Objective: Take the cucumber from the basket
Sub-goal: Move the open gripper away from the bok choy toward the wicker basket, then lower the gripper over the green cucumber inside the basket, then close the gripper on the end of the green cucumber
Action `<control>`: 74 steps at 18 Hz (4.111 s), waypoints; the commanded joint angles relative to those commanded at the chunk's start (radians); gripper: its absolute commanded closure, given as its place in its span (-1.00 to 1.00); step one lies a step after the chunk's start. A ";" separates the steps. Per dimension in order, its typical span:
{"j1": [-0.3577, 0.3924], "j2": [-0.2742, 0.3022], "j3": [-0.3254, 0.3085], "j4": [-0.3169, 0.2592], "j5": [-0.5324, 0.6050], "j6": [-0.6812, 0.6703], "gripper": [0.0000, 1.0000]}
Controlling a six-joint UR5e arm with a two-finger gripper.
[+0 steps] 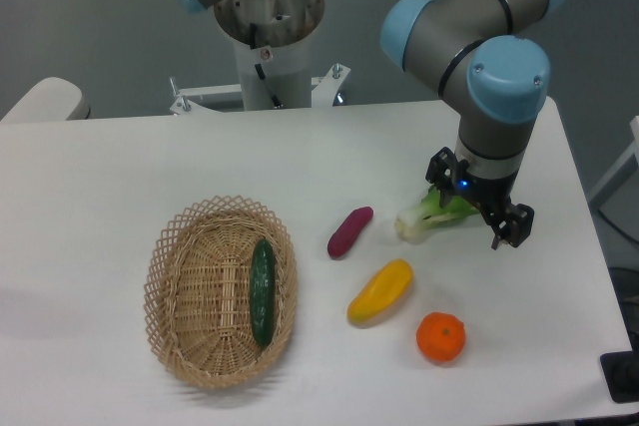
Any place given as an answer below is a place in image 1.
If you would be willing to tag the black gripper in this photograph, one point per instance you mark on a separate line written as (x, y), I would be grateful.
(486, 184)

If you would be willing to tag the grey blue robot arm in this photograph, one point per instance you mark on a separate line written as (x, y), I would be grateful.
(469, 52)

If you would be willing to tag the green cucumber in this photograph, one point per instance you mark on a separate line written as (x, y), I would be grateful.
(262, 294)

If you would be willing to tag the woven wicker basket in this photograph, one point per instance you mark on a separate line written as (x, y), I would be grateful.
(197, 294)

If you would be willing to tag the green white bok choy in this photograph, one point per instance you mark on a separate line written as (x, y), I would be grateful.
(412, 224)

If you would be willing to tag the yellow mango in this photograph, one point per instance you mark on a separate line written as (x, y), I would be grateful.
(383, 291)

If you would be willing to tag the purple sweet potato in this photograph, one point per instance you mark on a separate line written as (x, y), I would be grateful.
(345, 236)

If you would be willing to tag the orange tangerine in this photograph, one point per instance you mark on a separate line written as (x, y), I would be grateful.
(440, 337)

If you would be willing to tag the white furniture at right edge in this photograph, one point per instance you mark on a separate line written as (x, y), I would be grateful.
(620, 171)

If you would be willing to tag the black device at table edge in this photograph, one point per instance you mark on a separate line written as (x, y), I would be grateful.
(620, 371)

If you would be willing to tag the white chair armrest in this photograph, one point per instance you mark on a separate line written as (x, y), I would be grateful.
(51, 100)

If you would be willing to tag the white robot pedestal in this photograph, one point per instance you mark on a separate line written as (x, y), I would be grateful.
(272, 42)

